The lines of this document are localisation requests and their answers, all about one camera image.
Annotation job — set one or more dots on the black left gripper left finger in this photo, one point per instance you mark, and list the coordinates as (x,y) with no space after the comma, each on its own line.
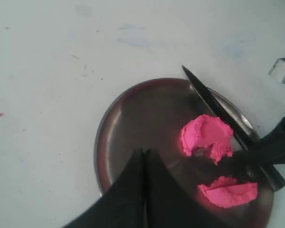
(122,206)

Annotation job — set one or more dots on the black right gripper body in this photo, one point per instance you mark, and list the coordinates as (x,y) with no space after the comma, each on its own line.
(270,149)

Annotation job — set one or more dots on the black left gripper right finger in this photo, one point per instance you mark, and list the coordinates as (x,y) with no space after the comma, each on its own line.
(167,203)

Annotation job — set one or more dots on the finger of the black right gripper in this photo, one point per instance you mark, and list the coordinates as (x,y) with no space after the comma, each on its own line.
(239,166)

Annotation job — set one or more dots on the pink putty lump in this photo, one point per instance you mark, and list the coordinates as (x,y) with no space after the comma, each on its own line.
(207,132)
(226,193)

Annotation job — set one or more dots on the black knife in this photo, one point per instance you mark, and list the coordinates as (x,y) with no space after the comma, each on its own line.
(275,179)

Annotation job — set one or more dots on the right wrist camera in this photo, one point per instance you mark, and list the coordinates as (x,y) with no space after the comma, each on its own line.
(277,72)

